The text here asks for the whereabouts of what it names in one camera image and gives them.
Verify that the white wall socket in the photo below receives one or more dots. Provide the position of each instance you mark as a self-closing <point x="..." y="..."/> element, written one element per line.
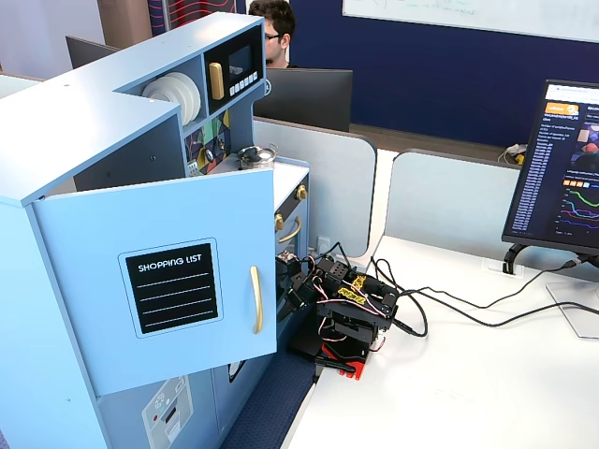
<point x="324" y="244"/>

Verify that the grey desk divider panel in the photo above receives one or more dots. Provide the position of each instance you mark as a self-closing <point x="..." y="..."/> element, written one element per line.
<point x="449" y="201"/>
<point x="337" y="187"/>

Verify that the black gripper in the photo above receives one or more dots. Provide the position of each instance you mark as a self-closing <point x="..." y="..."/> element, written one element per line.
<point x="286" y="267"/>

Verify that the dark blue felt mat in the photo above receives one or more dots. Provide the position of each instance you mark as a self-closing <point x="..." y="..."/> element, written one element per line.
<point x="271" y="402"/>

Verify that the black red robot base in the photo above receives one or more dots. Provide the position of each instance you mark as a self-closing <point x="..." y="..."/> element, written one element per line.
<point x="346" y="360"/>

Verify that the person with glasses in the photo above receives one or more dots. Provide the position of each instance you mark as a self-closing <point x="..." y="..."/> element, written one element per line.
<point x="276" y="33"/>

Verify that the blue toy kitchen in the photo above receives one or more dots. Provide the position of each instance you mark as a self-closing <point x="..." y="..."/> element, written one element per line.
<point x="70" y="140"/>

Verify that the steel ladle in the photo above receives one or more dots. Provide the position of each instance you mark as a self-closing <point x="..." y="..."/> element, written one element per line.
<point x="209" y="154"/>

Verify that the blue shopping list cabinet door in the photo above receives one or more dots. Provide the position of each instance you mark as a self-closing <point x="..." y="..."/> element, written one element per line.
<point x="93" y="234"/>

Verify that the silver monitor stand base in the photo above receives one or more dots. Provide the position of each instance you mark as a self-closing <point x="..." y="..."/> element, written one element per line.
<point x="578" y="313"/>

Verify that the yellow white desk clutter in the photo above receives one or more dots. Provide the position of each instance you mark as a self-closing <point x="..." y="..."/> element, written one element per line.
<point x="515" y="154"/>

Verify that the black curved monitor bracket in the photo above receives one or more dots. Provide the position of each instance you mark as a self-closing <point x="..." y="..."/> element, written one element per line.
<point x="512" y="257"/>

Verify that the lit computer monitor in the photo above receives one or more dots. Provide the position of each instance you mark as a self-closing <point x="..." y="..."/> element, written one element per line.
<point x="561" y="178"/>

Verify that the white toy plate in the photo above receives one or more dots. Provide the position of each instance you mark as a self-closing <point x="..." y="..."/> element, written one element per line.
<point x="191" y="100"/>
<point x="175" y="86"/>
<point x="156" y="89"/>

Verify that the steel toy pot with lid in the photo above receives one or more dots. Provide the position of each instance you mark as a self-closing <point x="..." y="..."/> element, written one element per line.
<point x="255" y="156"/>

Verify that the whiteboard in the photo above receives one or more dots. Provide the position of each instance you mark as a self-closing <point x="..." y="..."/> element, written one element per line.
<point x="468" y="14"/>

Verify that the steel spoon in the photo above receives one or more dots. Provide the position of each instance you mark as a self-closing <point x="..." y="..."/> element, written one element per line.
<point x="222" y="149"/>

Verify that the gold stove knob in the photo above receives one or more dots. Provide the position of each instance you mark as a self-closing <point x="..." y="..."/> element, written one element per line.
<point x="302" y="191"/>
<point x="279" y="222"/>

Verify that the dark grey monitor back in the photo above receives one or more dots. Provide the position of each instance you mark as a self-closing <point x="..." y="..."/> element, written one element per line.
<point x="86" y="51"/>

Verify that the black toy microwave door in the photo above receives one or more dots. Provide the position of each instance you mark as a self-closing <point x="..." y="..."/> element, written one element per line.
<point x="238" y="70"/>

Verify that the steel slotted spatula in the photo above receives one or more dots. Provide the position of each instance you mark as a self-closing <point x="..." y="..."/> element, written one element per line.
<point x="192" y="169"/>

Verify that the black monitor back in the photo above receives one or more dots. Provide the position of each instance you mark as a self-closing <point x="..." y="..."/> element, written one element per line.
<point x="309" y="98"/>

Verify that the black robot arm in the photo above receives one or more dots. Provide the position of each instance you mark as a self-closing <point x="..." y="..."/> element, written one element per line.
<point x="355" y="290"/>

